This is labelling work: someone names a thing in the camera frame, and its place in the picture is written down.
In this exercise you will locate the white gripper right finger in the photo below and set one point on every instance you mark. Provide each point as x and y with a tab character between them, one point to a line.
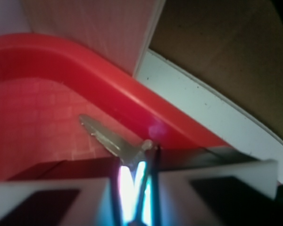
215	186

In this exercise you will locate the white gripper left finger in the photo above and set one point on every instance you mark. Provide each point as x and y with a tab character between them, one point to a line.
62	193

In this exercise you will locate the silver keys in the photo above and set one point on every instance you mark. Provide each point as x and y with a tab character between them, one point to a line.
133	173

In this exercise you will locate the red plastic tray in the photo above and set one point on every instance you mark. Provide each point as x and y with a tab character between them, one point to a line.
46	82

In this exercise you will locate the brown cardboard panel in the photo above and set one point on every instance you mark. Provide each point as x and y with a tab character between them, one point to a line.
235	46

